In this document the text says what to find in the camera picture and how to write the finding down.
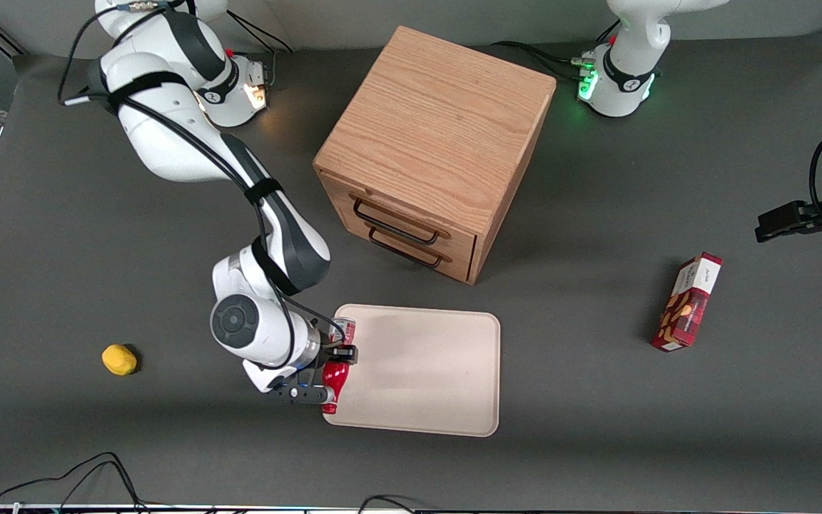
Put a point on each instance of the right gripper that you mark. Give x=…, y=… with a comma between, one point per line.
x=327, y=353

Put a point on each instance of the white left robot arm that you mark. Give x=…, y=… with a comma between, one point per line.
x=625, y=71

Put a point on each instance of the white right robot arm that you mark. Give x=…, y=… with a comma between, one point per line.
x=168, y=143

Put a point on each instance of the beige plastic tray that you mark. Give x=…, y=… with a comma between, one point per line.
x=418, y=371

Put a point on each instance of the red tartan shortbread box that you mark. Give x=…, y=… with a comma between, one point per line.
x=689, y=307

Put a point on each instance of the yellow lemon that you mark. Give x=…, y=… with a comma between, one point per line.
x=119, y=360

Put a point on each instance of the wooden drawer cabinet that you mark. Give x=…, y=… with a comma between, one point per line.
x=439, y=128

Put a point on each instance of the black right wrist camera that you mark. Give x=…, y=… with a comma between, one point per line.
x=304, y=395

